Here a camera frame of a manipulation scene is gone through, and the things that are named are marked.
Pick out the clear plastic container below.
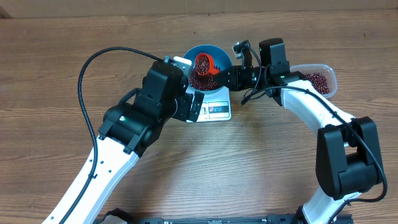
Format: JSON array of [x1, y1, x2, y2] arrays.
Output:
[[290, 64, 338, 98]]

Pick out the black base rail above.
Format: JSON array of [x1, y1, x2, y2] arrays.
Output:
[[93, 208, 354, 224]]

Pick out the red beans in bowl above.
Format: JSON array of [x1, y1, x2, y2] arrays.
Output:
[[189, 63, 220, 91]]

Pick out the red measuring scoop blue handle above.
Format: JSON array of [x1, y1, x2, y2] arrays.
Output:
[[195, 53, 220, 77]]

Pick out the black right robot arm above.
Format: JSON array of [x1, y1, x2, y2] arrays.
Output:
[[215, 38, 388, 223]]

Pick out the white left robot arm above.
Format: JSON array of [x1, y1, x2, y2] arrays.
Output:
[[44, 57, 204, 223]]

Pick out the teal blue bowl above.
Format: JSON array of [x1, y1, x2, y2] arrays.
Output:
[[184, 45, 232, 91]]

